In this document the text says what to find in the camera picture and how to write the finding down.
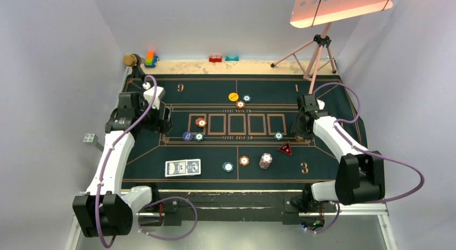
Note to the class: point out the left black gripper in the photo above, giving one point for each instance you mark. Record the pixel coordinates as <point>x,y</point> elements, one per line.
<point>159,125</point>

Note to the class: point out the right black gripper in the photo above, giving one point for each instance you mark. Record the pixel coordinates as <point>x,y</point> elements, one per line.
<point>306,134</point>

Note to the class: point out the orange chips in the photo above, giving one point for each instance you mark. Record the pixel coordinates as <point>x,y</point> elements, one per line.
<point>240,105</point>
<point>201,122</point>
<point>299,139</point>

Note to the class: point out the green blue chips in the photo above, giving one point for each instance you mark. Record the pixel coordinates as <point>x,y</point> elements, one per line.
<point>278,136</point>
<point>246,98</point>
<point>198,136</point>

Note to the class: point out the red black all-in triangle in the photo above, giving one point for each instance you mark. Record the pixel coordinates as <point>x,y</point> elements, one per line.
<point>286,149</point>

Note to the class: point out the purple small blind button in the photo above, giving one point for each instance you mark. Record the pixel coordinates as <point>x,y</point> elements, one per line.
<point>187,136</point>

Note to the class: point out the peach blue chip stack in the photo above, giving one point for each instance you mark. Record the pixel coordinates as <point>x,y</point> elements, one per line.
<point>265,160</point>

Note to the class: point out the orange red chip stack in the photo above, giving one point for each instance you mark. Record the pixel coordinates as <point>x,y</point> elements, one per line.
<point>244,160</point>

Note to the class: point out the yellow dealer button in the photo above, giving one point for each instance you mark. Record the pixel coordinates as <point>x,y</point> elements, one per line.
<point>233,96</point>

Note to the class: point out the green blue chip stack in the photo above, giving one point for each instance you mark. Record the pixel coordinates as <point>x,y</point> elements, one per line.
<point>228,167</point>

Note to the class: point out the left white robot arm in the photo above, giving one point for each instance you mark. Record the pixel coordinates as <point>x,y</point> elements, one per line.
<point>102,206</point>

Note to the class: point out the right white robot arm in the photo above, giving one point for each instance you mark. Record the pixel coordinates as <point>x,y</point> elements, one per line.
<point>360,174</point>

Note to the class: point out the blue playing card deck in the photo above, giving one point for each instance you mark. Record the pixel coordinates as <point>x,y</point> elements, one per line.
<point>188,167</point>

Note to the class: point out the colourful toy block stack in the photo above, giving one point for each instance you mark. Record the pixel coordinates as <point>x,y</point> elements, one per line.
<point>151,59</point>

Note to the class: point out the green poker table mat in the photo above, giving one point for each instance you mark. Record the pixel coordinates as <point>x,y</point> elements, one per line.
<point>230,133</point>

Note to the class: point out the brass round knob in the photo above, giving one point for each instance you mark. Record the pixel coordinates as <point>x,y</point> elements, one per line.
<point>131,60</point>

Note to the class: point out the red toy block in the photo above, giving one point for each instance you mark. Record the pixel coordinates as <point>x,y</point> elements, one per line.
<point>215,58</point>

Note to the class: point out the teal toy block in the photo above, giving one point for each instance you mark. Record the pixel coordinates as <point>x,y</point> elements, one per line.
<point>231,58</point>

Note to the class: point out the pink music stand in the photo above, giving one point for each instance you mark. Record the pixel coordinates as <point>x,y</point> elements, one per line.
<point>310,13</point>

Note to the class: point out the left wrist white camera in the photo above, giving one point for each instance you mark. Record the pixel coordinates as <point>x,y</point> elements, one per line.
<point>153,95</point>

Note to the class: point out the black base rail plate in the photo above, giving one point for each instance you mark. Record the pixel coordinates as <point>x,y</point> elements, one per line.
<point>283,206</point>

